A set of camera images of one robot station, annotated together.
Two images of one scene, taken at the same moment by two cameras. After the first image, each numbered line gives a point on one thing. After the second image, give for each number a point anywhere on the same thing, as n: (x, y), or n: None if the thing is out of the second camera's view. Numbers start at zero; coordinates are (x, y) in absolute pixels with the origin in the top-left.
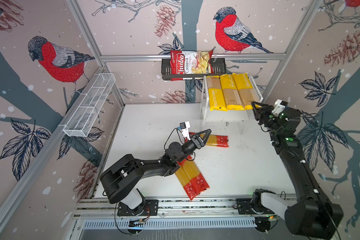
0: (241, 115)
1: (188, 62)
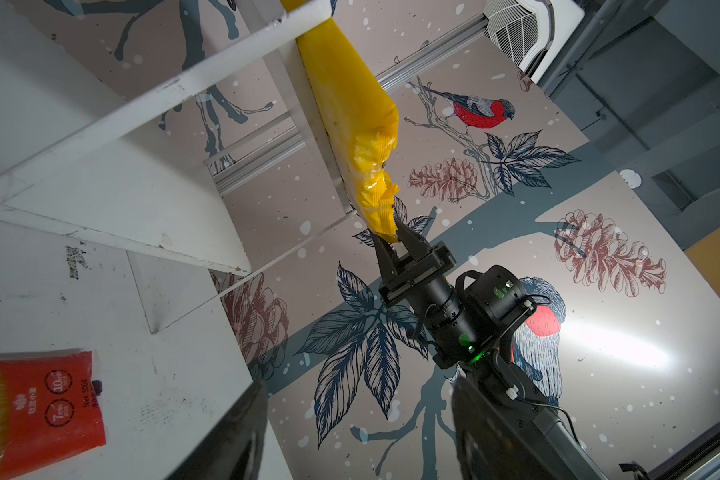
0: (60, 152)
1: None
